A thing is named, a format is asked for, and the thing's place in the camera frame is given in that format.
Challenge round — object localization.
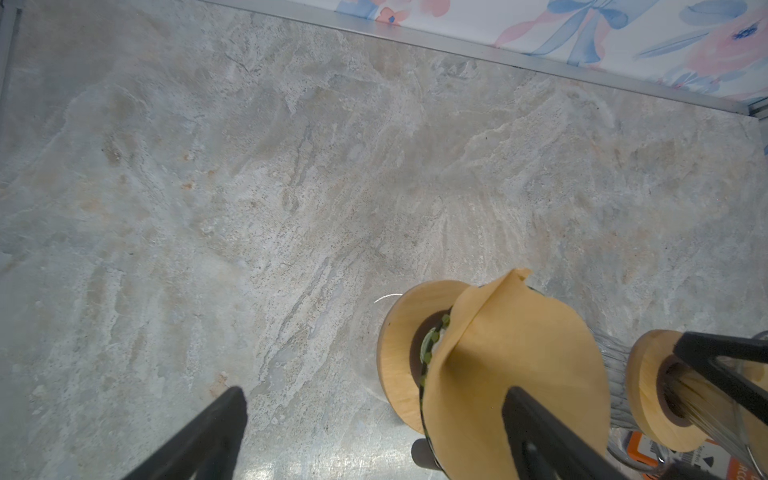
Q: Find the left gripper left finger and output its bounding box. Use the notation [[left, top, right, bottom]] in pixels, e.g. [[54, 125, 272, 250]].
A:
[[125, 387, 248, 480]]

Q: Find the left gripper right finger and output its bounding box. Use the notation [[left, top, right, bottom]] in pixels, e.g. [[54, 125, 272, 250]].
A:
[[502, 386, 624, 480]]

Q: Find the brown paper coffee filter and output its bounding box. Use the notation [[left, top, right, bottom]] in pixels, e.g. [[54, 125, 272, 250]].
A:
[[424, 269, 611, 479]]

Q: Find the green glass dripper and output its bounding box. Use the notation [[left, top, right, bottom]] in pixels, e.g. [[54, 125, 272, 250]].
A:
[[411, 309, 451, 472]]

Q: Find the orange coffee filter pack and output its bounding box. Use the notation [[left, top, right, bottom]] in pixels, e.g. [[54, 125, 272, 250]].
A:
[[621, 431, 760, 480]]

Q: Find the grey glass dripper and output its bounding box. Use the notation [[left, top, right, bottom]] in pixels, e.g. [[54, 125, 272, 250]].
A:
[[659, 331, 767, 479]]

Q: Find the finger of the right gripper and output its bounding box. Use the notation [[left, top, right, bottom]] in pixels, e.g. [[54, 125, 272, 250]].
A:
[[673, 332, 767, 424]]

